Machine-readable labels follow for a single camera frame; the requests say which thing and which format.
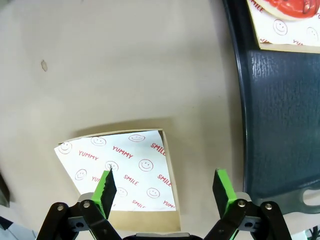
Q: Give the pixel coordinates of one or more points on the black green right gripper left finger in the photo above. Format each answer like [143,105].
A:
[106,192]

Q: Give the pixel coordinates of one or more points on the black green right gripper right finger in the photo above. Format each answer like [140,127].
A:
[223,192]

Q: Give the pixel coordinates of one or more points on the white printed paper liner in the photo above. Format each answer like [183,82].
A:
[140,155]
[280,27]

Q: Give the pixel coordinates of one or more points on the red glazed donut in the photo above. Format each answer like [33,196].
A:
[287,7]

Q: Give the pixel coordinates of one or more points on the large black plastic tray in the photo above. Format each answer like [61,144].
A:
[280,112]

